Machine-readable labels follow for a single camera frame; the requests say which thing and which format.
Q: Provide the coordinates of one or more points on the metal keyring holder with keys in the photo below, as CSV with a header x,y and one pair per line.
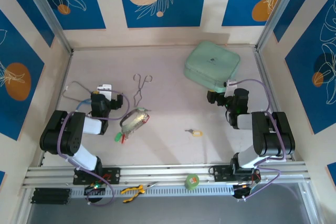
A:
x,y
134,121

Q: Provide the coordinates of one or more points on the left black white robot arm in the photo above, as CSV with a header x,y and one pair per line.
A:
x,y
65,134

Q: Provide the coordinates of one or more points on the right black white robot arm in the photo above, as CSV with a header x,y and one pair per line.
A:
x,y
273,134

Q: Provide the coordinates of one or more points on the metal forceps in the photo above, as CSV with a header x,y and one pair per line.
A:
x,y
139,90

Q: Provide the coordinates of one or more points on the blue stethoscope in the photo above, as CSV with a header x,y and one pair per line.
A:
x,y
76,85

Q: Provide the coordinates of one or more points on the mint green zip case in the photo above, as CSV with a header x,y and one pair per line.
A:
x,y
210,61

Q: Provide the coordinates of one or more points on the green tape roll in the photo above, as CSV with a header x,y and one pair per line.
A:
x,y
192,181

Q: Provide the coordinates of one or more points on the black box stack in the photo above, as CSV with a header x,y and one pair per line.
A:
x,y
51,195

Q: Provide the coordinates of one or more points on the grey metal sheet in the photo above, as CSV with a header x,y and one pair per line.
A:
x,y
183,211

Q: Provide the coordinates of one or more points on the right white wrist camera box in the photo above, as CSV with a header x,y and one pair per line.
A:
x,y
230,85

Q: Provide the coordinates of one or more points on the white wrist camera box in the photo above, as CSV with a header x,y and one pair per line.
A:
x,y
230,85
105,89

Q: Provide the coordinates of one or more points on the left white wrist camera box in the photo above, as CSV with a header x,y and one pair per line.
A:
x,y
105,89

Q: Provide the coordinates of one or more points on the aluminium table side rail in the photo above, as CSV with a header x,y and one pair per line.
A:
x,y
265,77
56,90

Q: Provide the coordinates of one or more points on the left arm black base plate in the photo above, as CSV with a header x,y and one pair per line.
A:
x,y
113,175

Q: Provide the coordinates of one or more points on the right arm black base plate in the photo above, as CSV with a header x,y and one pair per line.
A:
x,y
220,172

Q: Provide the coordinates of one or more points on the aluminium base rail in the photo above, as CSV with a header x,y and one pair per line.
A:
x,y
162,172

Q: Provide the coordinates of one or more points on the aluminium frame post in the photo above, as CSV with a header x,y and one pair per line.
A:
x,y
275,11
47,11

